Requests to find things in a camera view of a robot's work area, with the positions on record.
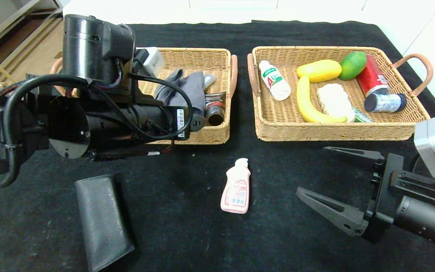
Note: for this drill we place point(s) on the ridged toy bread loaf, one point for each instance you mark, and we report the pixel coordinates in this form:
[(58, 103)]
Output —
[(334, 102)]

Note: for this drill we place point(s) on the yellow toy banana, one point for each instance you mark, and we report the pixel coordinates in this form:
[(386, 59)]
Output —
[(304, 98)]

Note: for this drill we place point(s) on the black leather case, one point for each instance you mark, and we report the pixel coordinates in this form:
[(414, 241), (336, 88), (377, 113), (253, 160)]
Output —
[(102, 223)]

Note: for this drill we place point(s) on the translucent grey flat tube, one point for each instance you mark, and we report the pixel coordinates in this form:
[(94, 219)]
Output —
[(209, 80)]

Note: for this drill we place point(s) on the white milk bottle green label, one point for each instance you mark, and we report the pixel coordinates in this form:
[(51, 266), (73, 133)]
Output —
[(276, 83)]

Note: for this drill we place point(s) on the green gum pack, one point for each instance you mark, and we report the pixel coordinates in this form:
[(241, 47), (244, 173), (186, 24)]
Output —
[(363, 117)]

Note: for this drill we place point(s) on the black tube with red label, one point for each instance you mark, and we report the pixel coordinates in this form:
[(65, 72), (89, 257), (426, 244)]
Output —
[(214, 107)]

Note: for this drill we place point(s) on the yellow toy mango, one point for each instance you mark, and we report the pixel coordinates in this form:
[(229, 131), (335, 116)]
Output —
[(319, 71)]

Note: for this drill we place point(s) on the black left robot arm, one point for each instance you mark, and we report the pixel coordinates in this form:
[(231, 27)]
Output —
[(85, 41)]

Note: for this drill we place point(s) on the grey metal shelf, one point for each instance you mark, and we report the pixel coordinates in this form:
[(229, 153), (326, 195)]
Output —
[(13, 22)]

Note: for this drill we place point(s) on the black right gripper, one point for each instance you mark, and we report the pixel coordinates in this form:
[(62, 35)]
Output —
[(383, 196)]

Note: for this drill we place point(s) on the red drink can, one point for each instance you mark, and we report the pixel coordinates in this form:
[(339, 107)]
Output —
[(371, 78)]

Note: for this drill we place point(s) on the grey cloth towel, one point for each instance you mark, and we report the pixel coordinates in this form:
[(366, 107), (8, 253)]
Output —
[(195, 90)]

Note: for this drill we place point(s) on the black tablecloth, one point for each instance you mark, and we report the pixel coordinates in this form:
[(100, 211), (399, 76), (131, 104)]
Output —
[(278, 170)]

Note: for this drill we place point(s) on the pink bottle with white cap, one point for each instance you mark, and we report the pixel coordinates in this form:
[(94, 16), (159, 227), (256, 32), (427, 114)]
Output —
[(236, 192)]

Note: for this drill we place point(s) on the green toy fruit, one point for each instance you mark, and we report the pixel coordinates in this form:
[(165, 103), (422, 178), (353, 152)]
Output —
[(352, 65)]

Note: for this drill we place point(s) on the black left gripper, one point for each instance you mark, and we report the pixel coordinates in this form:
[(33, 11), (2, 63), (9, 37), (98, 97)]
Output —
[(180, 122)]

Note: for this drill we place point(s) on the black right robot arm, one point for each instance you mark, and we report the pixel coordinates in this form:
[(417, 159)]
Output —
[(425, 215)]

